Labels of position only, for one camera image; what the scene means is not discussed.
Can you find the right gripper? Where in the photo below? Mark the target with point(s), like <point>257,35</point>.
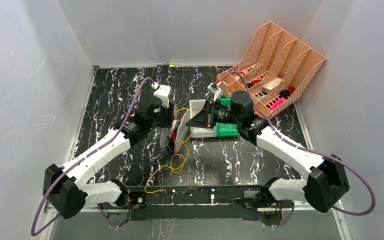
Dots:
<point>201,120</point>

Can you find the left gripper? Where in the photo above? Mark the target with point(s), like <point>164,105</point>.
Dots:
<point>169,114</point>

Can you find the white plastic bin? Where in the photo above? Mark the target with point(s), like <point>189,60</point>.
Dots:
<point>196,105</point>

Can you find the green plastic bin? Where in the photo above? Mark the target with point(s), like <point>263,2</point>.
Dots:
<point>226,130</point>

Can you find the white perforated cable spool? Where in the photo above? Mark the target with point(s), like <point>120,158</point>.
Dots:
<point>176,132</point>

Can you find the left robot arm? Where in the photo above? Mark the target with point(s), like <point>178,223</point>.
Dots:
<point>67,188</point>

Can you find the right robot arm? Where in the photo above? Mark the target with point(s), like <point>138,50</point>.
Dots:
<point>323,181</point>

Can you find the white box in rack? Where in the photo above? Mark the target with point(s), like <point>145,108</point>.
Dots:
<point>271,85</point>

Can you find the peach file organizer rack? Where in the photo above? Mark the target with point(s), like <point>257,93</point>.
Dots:
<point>273,52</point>

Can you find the red capped item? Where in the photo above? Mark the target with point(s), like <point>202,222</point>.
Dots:
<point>291,89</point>

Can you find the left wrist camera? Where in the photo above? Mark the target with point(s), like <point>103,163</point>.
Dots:
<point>163,92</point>

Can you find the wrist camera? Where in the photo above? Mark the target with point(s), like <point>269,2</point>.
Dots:
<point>215,90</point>
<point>163,92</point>

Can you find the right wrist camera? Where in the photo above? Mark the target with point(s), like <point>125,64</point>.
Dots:
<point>215,90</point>

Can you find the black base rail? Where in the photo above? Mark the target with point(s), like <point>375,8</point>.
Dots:
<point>205,202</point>

